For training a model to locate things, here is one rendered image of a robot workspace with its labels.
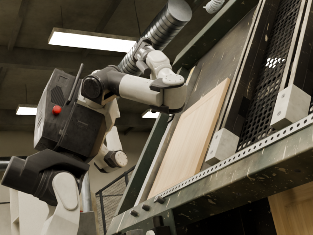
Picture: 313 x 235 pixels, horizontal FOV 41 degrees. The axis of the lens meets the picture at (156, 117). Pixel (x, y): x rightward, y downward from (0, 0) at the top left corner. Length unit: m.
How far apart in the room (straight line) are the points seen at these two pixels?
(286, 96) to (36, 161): 0.91
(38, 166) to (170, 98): 0.54
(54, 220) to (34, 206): 4.08
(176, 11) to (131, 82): 3.45
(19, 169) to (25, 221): 4.01
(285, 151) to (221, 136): 0.40
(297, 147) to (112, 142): 1.20
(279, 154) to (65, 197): 0.80
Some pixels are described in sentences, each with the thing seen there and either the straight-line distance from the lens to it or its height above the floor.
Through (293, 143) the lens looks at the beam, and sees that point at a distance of 1.12.
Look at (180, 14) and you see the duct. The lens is 4.95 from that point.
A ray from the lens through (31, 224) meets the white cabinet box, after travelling 5.61.
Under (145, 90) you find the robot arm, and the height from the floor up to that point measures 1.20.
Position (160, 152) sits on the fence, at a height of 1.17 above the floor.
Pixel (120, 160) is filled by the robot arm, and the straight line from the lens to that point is 2.05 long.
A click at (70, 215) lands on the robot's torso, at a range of 1.59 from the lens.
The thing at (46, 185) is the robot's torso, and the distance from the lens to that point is 1.61.
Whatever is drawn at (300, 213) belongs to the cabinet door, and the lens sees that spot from 1.44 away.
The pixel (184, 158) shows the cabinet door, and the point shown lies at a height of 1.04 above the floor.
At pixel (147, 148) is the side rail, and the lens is 2.44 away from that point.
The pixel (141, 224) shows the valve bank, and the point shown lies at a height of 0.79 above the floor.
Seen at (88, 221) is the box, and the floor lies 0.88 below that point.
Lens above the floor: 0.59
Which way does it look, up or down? 20 degrees up
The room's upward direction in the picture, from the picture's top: 10 degrees counter-clockwise
